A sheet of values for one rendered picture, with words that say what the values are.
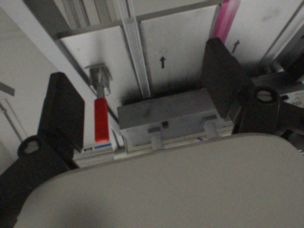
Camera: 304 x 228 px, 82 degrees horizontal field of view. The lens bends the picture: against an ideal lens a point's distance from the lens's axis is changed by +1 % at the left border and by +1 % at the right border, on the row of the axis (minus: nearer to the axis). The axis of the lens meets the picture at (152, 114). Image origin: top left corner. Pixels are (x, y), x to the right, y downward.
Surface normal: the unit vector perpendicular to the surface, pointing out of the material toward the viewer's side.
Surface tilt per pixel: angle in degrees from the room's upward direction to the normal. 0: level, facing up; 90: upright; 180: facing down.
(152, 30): 48
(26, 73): 90
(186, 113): 138
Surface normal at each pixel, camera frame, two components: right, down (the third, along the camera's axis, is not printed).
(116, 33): 0.19, 0.90
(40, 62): 0.09, 0.40
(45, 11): 0.98, -0.22
